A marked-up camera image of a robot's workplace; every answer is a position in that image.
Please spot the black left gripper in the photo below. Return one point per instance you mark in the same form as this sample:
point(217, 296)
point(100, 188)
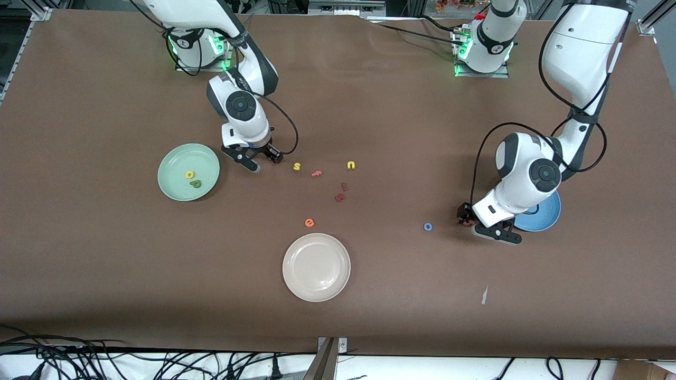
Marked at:
point(466, 214)

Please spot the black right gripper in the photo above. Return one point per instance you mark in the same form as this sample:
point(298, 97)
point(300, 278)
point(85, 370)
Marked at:
point(268, 151)

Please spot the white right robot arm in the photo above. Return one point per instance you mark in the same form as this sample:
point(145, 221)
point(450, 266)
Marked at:
point(243, 105)

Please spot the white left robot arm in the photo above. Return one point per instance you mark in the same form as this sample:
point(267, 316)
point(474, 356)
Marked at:
point(581, 53)

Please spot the small grey paper scrap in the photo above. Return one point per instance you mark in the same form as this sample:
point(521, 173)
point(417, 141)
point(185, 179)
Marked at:
point(484, 296)

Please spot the blue plate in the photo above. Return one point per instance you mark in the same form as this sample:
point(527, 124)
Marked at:
point(549, 214)

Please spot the green plate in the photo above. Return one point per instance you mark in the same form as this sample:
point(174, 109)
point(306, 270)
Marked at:
point(179, 158)

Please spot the beige plate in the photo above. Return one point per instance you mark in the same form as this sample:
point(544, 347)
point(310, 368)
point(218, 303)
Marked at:
point(316, 267)

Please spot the grey device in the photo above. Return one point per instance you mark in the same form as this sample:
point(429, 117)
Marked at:
point(346, 6)

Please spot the black power plug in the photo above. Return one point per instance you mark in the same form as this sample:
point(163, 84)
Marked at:
point(274, 368)

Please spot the orange flowers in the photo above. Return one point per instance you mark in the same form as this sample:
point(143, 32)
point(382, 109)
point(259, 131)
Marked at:
point(459, 4)

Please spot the cardboard box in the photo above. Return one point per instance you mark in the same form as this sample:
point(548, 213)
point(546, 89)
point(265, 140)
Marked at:
point(641, 370)

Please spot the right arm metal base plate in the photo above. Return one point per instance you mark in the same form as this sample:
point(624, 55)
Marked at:
point(182, 67)

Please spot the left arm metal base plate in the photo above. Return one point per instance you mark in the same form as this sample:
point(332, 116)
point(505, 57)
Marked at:
point(501, 75)

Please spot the metal table bracket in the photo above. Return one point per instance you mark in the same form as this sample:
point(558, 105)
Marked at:
point(328, 359)

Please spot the aluminium frame profile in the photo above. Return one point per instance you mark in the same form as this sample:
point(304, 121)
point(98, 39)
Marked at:
point(652, 18)

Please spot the aluminium table frame rail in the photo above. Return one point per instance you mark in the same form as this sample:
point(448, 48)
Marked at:
point(41, 13)

